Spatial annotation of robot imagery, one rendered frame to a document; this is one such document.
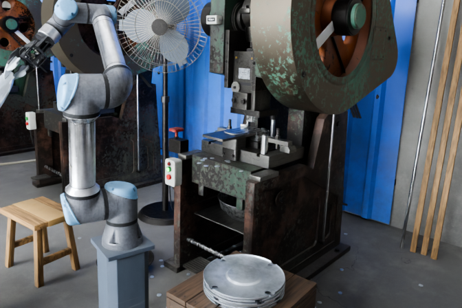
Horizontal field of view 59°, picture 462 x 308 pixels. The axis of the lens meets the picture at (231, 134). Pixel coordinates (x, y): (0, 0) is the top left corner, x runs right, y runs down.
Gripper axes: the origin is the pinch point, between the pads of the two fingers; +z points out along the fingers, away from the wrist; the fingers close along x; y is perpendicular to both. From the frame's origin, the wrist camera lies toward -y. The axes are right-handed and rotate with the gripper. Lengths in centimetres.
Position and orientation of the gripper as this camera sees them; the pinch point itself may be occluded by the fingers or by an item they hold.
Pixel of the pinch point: (7, 77)
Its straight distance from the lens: 173.3
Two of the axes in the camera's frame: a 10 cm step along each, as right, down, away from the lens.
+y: 7.5, 1.6, -6.4
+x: 4.4, 5.9, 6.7
